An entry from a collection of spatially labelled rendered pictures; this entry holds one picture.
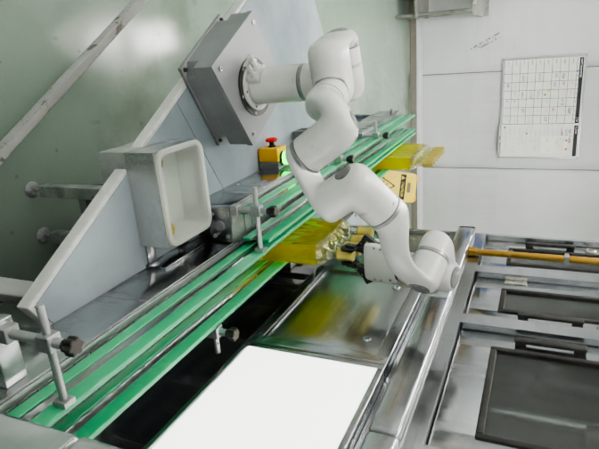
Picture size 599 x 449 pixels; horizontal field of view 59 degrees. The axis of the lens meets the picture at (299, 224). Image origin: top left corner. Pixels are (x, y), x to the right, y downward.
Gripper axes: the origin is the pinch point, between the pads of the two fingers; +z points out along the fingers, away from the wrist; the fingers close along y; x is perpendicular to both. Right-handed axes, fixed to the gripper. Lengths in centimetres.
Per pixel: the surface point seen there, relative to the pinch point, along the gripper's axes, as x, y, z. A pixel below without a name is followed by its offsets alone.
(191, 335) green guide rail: 46.1, -3.8, 9.7
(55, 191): 26, 13, 99
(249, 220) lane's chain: 10.2, 9.0, 25.5
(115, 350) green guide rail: 65, 3, 7
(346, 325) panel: 12.1, -13.0, -6.1
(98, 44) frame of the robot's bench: 1, 59, 98
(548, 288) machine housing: -41, -17, -39
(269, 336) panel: 26.7, -12.4, 5.9
